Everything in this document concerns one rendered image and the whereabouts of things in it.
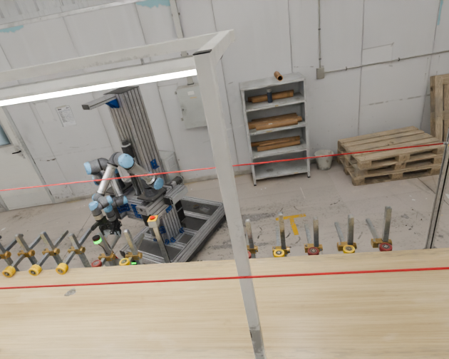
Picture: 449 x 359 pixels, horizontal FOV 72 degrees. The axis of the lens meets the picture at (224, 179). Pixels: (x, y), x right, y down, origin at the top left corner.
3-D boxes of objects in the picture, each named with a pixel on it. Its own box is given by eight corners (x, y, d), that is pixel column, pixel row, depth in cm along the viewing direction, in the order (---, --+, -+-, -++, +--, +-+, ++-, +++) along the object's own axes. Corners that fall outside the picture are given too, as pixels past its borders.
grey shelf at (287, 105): (251, 173, 532) (238, 82, 457) (303, 164, 526) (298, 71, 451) (254, 186, 493) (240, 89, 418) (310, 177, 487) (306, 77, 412)
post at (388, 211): (379, 255, 241) (385, 205, 218) (384, 255, 240) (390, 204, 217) (381, 258, 238) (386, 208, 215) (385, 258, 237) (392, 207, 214)
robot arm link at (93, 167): (110, 182, 334) (102, 167, 283) (96, 187, 330) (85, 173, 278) (107, 172, 336) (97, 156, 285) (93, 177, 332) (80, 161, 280)
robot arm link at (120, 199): (110, 155, 298) (128, 202, 301) (99, 159, 294) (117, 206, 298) (110, 154, 286) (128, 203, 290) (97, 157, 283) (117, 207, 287)
